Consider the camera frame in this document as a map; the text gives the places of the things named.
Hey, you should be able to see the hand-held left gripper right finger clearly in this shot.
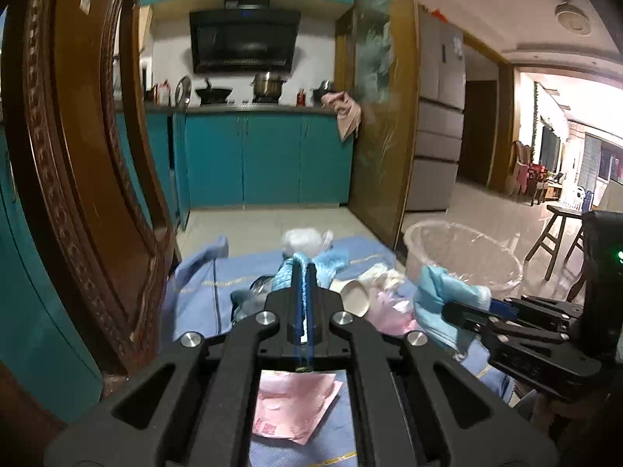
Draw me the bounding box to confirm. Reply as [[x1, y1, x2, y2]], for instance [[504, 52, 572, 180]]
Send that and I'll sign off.
[[304, 259, 558, 467]]

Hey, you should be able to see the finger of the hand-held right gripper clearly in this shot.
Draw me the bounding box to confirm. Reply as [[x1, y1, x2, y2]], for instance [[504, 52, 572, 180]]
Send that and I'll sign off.
[[489, 296, 586, 334], [442, 300, 581, 351]]

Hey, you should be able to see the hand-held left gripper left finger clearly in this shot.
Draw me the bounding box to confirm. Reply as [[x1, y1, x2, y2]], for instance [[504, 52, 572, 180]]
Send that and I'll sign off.
[[45, 258, 304, 467]]

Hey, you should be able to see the light blue cloth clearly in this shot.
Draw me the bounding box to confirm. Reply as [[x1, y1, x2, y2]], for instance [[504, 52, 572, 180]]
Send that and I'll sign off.
[[271, 248, 349, 293], [414, 265, 493, 355]]

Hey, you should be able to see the plastic lattice wastebasket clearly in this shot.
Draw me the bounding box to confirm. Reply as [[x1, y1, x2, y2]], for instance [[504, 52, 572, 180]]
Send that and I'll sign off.
[[403, 220, 524, 303]]

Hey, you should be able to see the pink plastic bag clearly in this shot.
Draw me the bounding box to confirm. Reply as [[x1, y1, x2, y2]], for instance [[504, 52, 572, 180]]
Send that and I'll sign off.
[[364, 287, 425, 339]]

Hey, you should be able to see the white paper cup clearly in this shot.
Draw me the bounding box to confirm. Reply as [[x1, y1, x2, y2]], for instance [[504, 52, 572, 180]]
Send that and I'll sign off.
[[339, 279, 371, 320]]

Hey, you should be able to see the grey crumpled wrapper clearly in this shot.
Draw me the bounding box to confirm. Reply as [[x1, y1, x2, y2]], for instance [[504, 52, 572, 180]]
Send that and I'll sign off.
[[229, 276, 274, 323]]

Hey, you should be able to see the white crumpled plastic bag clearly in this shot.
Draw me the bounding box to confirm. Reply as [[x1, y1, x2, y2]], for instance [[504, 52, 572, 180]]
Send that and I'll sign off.
[[281, 227, 334, 256]]

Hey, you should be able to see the white crumpled tissue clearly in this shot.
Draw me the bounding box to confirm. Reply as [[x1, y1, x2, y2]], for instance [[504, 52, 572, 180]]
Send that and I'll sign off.
[[359, 263, 408, 293]]

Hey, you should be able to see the dark wooden stool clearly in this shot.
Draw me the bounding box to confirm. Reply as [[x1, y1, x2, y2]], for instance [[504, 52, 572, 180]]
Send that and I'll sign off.
[[524, 203, 588, 302]]

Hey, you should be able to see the pink flat packet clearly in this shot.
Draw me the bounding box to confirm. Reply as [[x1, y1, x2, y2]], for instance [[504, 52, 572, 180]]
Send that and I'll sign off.
[[252, 370, 344, 446]]

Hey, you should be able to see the blue woven blanket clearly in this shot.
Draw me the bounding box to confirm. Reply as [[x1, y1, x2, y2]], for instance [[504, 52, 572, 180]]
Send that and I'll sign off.
[[160, 233, 517, 467]]

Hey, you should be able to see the wooden dining chair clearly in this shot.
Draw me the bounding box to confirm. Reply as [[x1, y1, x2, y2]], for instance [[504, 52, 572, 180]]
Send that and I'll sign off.
[[506, 140, 552, 206]]

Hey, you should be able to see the wooden framed sliding door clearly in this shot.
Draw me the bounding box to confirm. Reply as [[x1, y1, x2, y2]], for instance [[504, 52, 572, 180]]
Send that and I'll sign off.
[[335, 0, 420, 250]]

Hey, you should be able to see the pink hanging cloth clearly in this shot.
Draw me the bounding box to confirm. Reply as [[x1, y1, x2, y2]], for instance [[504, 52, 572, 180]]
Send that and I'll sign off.
[[320, 90, 362, 143]]

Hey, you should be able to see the silver refrigerator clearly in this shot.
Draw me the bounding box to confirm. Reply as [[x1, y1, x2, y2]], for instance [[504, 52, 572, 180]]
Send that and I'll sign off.
[[399, 9, 466, 213]]

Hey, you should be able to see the steel stock pot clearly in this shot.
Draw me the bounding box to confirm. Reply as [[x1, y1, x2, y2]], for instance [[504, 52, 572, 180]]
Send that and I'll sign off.
[[250, 71, 286, 103]]

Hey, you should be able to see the black wok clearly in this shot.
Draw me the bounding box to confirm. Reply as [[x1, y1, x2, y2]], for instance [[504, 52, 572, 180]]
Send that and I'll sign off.
[[195, 78, 234, 106]]

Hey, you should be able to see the round pot lid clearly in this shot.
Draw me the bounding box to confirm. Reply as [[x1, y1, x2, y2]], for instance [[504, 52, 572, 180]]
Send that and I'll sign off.
[[174, 75, 194, 108]]

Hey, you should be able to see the carved wooden chair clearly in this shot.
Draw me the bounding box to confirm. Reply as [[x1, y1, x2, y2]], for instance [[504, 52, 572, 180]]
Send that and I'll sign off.
[[0, 0, 184, 467]]

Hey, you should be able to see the black range hood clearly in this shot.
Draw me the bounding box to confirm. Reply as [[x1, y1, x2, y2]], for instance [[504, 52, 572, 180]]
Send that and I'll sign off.
[[189, 0, 303, 75]]

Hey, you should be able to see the round ceiling lamp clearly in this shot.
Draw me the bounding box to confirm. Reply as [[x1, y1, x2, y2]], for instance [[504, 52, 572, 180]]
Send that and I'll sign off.
[[554, 0, 591, 35]]

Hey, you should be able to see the green wall garland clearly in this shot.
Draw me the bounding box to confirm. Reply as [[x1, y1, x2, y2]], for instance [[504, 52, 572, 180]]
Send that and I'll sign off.
[[532, 80, 542, 166]]

